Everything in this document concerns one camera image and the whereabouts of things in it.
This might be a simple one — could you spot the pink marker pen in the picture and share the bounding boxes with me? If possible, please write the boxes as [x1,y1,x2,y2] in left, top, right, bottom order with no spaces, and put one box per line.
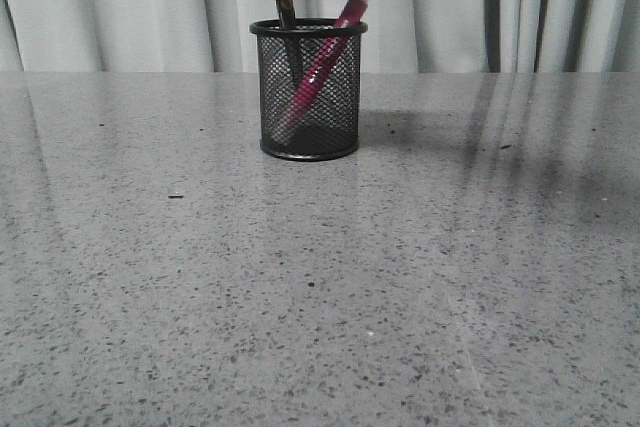
[274,0,368,145]

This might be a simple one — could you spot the grey orange handled scissors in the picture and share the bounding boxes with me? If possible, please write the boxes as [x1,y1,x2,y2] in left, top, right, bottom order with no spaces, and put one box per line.
[275,0,303,87]

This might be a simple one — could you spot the grey pleated curtain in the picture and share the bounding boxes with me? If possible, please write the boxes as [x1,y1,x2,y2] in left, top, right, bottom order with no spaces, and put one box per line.
[1,0,639,73]

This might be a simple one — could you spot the black mesh pen cup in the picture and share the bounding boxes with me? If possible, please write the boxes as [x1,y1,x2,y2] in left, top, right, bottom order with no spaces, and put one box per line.
[250,18,368,161]

